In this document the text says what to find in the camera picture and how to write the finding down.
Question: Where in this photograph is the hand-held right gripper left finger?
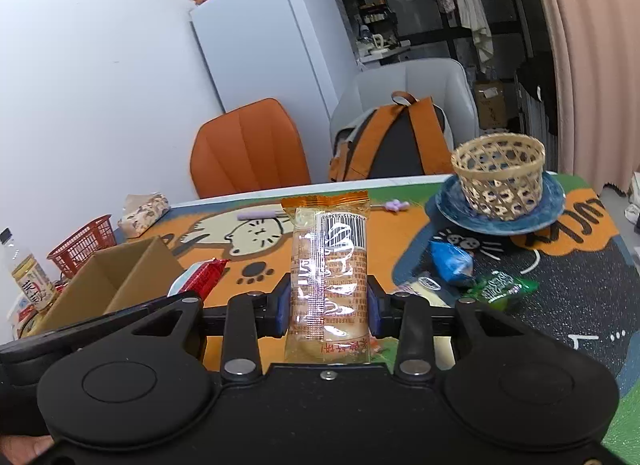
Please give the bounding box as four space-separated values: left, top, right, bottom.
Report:
100 275 293 381

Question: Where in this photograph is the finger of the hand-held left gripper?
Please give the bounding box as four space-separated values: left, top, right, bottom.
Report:
49 294 190 357

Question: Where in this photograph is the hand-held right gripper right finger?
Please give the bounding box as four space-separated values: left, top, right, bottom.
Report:
367 275 536 380

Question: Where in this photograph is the brown cardboard box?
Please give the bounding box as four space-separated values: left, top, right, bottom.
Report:
32 236 187 337

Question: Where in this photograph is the clear orange cracker packet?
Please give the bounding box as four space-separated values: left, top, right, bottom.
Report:
280 191 373 365

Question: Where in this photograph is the red snack packet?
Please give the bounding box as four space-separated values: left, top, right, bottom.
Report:
167 258 230 298

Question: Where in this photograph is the blue snack packet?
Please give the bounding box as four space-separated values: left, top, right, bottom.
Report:
429 239 476 287

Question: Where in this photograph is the dark green snack packet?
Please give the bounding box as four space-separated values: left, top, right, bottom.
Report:
467 270 540 302

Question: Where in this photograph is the person's left hand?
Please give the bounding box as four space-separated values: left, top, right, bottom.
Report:
0 437 55 465

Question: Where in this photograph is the red plastic basket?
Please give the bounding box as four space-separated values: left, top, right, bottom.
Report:
46 215 118 280

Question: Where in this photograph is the tea bottle with black cap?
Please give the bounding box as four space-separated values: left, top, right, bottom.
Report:
0 227 57 316

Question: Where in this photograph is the floral tissue box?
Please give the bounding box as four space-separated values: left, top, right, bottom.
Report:
117 191 172 238

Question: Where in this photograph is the orange chair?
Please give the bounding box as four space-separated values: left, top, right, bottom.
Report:
190 97 312 200

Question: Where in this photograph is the orange and black backpack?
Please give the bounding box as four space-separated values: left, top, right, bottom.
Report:
327 91 456 183

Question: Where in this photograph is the printed cat table mat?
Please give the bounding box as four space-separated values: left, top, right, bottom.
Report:
15 172 631 446

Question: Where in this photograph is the woven bamboo basket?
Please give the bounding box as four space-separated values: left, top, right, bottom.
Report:
450 131 547 222

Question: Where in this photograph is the blue ceramic plate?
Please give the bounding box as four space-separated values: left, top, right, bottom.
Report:
424 172 567 237

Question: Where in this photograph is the grey chair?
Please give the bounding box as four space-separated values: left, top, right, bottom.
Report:
329 57 478 180

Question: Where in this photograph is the small cardboard carton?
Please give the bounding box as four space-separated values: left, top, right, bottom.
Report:
472 80 507 130

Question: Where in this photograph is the white refrigerator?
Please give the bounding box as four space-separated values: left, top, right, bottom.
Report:
189 0 361 118

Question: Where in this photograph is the black bag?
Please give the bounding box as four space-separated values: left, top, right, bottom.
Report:
515 56 551 102

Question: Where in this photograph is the hanging white garment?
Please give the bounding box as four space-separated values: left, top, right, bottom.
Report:
442 0 496 63

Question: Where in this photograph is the pink curtain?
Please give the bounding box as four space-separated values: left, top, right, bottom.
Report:
530 0 640 190

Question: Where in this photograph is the purple handled thin wand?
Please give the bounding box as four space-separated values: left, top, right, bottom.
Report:
236 199 412 222

